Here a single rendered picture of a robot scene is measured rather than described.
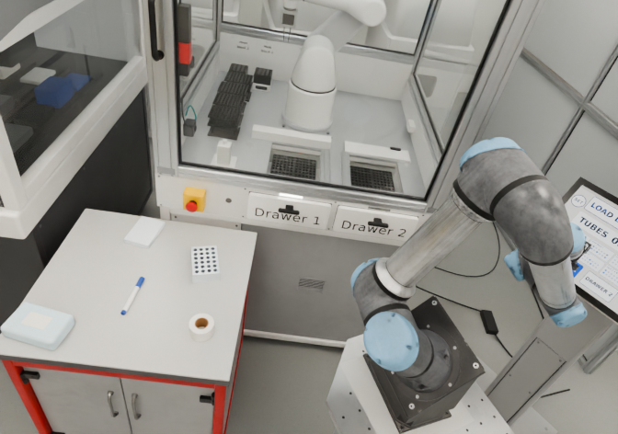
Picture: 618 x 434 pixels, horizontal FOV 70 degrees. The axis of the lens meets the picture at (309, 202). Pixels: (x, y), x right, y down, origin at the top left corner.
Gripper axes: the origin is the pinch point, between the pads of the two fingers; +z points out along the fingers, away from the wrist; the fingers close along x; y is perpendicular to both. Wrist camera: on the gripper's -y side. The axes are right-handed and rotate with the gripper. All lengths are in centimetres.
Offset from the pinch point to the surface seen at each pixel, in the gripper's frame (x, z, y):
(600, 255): -5.9, 2.5, 8.8
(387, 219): 49, -12, -24
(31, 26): 129, -106, -42
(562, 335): -12.2, 27.5, -17.4
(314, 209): 66, -27, -37
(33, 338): 70, -88, -102
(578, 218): 5.5, 2.5, 14.7
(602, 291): -12.5, 2.5, 0.3
